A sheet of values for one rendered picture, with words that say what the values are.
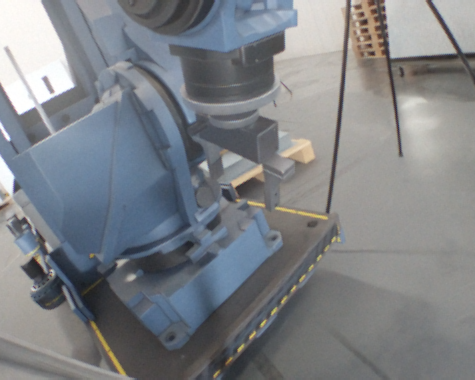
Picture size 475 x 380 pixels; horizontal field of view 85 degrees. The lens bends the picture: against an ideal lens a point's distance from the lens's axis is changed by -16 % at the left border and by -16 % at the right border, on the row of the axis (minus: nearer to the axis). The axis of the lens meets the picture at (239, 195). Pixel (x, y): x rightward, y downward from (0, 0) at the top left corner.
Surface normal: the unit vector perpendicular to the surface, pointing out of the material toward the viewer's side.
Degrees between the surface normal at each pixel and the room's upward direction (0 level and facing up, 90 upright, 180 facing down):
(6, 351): 114
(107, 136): 90
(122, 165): 90
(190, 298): 90
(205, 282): 90
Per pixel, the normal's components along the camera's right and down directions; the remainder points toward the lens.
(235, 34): 0.73, 0.41
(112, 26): 0.63, 0.07
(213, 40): -0.67, 0.56
